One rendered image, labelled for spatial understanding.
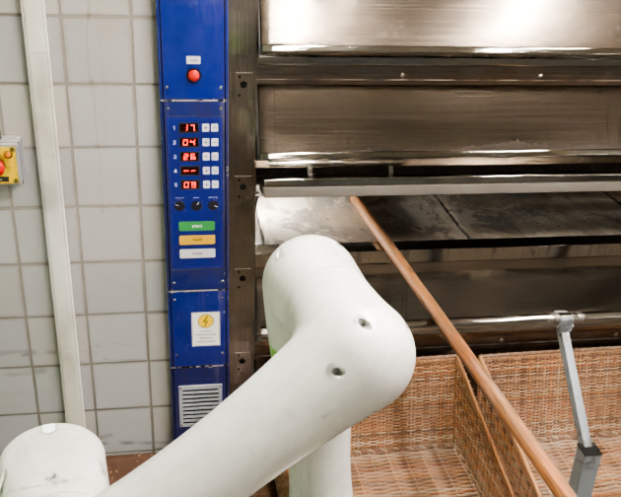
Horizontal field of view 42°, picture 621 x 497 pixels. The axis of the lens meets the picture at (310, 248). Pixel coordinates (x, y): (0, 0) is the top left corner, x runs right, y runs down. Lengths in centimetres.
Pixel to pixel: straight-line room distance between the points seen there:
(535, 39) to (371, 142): 47
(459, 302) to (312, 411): 152
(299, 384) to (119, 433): 161
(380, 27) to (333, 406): 129
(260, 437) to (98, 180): 128
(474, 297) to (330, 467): 128
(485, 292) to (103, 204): 108
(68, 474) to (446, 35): 139
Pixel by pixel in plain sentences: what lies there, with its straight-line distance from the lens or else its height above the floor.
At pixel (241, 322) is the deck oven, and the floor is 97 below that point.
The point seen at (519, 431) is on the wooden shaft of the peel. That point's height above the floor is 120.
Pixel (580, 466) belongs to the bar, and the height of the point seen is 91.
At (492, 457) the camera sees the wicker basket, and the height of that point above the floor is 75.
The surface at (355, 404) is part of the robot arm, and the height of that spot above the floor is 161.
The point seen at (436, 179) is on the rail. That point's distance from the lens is 197.
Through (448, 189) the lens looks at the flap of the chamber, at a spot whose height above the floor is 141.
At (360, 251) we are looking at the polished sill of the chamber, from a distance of 215.
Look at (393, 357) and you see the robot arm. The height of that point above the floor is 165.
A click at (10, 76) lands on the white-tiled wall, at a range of 198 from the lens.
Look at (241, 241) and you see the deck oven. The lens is 209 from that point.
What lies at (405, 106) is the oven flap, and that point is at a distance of 206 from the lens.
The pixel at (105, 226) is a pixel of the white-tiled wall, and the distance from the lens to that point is 207.
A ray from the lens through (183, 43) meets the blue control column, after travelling 190.
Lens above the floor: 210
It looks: 25 degrees down
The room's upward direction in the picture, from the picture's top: 3 degrees clockwise
